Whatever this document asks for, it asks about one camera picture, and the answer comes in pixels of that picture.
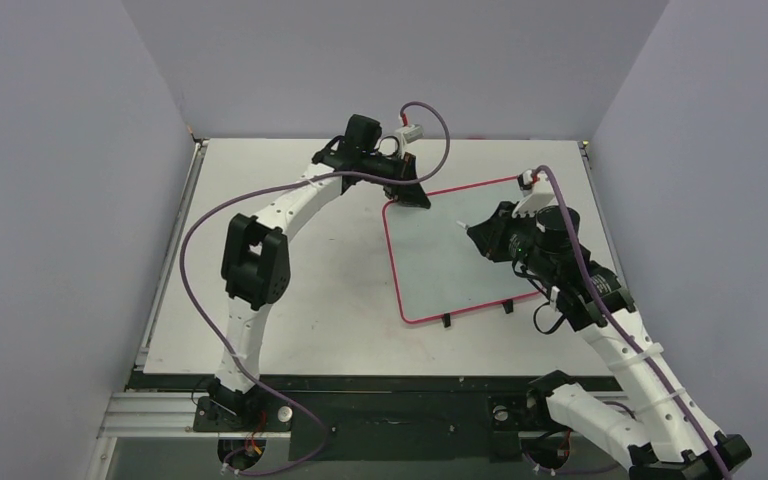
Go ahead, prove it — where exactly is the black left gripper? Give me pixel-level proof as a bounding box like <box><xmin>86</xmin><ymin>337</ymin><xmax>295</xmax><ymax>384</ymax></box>
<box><xmin>362</xmin><ymin>152</ymin><xmax>431</xmax><ymax>209</ymax></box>

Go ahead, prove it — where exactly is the pink framed whiteboard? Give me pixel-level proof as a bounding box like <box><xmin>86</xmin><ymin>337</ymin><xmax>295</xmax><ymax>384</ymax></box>
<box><xmin>381</xmin><ymin>176</ymin><xmax>539</xmax><ymax>325</ymax></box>

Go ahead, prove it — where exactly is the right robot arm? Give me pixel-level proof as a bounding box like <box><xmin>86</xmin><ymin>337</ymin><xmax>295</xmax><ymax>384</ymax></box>
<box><xmin>466</xmin><ymin>202</ymin><xmax>752</xmax><ymax>479</ymax></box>

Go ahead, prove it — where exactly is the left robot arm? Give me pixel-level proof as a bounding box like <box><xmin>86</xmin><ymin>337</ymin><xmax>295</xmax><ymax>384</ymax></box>
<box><xmin>185</xmin><ymin>114</ymin><xmax>431</xmax><ymax>430</ymax></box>

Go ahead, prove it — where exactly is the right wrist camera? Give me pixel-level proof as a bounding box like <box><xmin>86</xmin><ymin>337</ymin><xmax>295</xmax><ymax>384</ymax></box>
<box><xmin>511</xmin><ymin>169</ymin><xmax>555</xmax><ymax>218</ymax></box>

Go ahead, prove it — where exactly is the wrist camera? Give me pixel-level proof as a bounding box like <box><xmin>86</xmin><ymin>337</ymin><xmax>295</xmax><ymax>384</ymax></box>
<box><xmin>511</xmin><ymin>169</ymin><xmax>555</xmax><ymax>218</ymax></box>
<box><xmin>378</xmin><ymin>124</ymin><xmax>425</xmax><ymax>155</ymax></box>

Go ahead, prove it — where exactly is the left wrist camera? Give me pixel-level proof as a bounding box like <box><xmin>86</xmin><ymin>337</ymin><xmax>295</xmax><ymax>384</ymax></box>
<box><xmin>378</xmin><ymin>124</ymin><xmax>425</xmax><ymax>155</ymax></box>

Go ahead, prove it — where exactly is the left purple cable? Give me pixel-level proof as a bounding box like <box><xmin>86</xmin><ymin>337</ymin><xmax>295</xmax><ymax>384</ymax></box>
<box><xmin>179</xmin><ymin>101</ymin><xmax>452</xmax><ymax>478</ymax></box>

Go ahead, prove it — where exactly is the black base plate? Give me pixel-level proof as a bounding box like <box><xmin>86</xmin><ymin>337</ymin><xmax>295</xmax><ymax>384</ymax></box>
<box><xmin>126</xmin><ymin>372</ymin><xmax>569</xmax><ymax>468</ymax></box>

